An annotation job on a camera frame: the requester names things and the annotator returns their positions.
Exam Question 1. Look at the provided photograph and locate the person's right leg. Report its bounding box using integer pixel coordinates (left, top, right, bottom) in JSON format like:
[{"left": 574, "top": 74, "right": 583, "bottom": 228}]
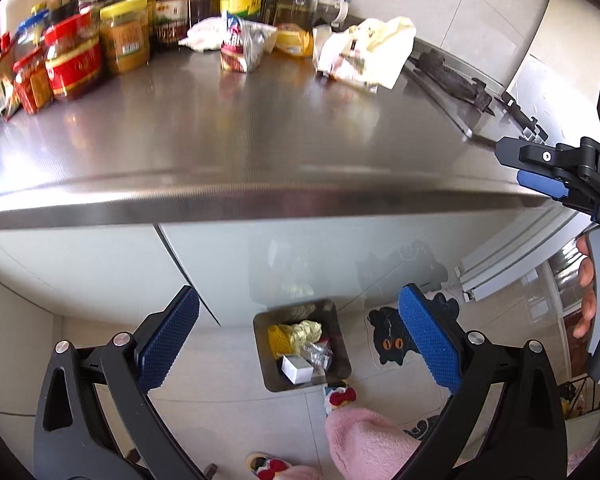
[{"left": 325, "top": 406, "right": 427, "bottom": 480}]

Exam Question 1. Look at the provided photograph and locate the yellow lid paste jar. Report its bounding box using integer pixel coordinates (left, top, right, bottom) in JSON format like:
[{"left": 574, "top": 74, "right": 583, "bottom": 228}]
[{"left": 99, "top": 0, "right": 152, "bottom": 77}]

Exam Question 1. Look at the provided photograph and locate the white cardboard box blue stripe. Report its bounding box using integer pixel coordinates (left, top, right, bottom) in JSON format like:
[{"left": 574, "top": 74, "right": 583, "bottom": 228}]
[{"left": 281, "top": 354, "right": 315, "bottom": 385}]

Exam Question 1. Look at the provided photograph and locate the small red chili jar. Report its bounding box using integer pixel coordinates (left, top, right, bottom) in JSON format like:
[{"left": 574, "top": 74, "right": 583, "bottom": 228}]
[{"left": 12, "top": 47, "right": 54, "bottom": 115}]

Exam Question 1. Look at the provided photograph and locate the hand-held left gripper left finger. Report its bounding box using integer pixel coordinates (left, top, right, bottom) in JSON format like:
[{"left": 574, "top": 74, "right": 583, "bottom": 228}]
[{"left": 32, "top": 285, "right": 206, "bottom": 480}]

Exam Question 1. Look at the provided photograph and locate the yellow cap dark bottle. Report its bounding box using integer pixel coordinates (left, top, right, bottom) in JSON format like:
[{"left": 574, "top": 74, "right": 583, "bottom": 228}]
[{"left": 155, "top": 0, "right": 191, "bottom": 54}]

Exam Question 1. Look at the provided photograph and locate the person's right hand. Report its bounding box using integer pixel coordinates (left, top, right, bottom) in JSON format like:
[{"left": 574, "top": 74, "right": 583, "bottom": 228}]
[{"left": 572, "top": 235, "right": 599, "bottom": 340}]

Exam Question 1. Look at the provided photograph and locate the glass jar blue lid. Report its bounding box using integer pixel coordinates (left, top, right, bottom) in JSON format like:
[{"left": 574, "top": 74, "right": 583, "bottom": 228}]
[{"left": 320, "top": 0, "right": 351, "bottom": 26}]

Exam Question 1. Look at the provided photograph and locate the black cat floor mat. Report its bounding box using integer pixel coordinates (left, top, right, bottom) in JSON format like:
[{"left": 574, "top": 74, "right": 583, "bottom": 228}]
[{"left": 364, "top": 291, "right": 462, "bottom": 369}]

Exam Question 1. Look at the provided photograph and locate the clear plastic bottle blue cap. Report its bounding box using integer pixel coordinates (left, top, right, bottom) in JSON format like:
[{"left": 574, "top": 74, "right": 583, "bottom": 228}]
[{"left": 300, "top": 342, "right": 334, "bottom": 374}]

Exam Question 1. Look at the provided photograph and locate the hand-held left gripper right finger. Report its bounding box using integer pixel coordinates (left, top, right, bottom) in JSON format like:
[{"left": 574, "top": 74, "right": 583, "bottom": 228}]
[{"left": 395, "top": 283, "right": 568, "bottom": 480}]

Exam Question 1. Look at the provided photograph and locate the ribbed silver cabinet panel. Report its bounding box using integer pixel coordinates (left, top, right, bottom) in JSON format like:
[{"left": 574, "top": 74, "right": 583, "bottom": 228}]
[{"left": 454, "top": 205, "right": 583, "bottom": 303}]

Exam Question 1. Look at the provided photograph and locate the large red lid jar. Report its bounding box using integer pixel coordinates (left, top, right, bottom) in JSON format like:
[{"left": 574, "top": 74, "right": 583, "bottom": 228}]
[{"left": 44, "top": 11, "right": 104, "bottom": 101}]

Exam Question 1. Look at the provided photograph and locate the yellow snack packet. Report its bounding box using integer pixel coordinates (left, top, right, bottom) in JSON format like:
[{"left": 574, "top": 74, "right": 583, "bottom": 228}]
[{"left": 275, "top": 25, "right": 315, "bottom": 57}]

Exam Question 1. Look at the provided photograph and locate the small white printed packet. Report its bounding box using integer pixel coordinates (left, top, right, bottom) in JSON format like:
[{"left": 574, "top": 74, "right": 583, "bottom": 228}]
[{"left": 325, "top": 52, "right": 367, "bottom": 82}]

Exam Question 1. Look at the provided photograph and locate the yellow paper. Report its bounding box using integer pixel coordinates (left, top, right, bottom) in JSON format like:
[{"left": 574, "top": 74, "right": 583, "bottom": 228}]
[{"left": 286, "top": 320, "right": 323, "bottom": 356}]

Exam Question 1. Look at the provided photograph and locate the pale yellow plastic bag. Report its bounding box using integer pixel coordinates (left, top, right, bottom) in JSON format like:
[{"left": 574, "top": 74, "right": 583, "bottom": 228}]
[{"left": 314, "top": 16, "right": 417, "bottom": 94}]

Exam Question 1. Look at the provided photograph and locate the crumpled white tissue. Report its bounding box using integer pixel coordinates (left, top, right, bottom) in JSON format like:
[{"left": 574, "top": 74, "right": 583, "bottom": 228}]
[{"left": 179, "top": 16, "right": 229, "bottom": 51}]

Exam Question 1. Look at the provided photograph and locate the silver red snack wrapper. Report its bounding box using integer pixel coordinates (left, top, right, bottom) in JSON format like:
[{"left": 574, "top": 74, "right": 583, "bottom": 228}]
[{"left": 220, "top": 11, "right": 279, "bottom": 74}]

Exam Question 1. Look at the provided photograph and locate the steel gas stove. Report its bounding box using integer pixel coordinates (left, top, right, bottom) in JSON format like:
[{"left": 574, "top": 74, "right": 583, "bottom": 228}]
[{"left": 402, "top": 42, "right": 551, "bottom": 150}]

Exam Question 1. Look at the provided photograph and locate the white red bow slipper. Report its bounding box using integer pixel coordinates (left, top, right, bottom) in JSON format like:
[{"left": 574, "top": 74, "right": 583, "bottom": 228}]
[
  {"left": 324, "top": 381, "right": 357, "bottom": 414},
  {"left": 245, "top": 452, "right": 289, "bottom": 477}
]

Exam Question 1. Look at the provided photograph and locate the dark grey waste bin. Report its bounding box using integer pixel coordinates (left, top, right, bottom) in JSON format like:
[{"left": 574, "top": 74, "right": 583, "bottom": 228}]
[{"left": 252, "top": 299, "right": 354, "bottom": 392}]

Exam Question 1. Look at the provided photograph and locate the black gas burner grate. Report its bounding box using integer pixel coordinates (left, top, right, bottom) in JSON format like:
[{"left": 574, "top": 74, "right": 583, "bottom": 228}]
[
  {"left": 502, "top": 92, "right": 549, "bottom": 142},
  {"left": 417, "top": 50, "right": 496, "bottom": 112}
]

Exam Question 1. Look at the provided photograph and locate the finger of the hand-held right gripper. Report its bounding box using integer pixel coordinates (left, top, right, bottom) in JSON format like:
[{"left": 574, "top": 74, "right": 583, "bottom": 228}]
[
  {"left": 517, "top": 170, "right": 573, "bottom": 200},
  {"left": 495, "top": 136, "right": 585, "bottom": 172}
]

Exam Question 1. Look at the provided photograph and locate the yellow foam fruit net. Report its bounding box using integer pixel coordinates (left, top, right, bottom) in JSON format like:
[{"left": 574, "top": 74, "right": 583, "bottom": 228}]
[{"left": 267, "top": 324, "right": 294, "bottom": 359}]

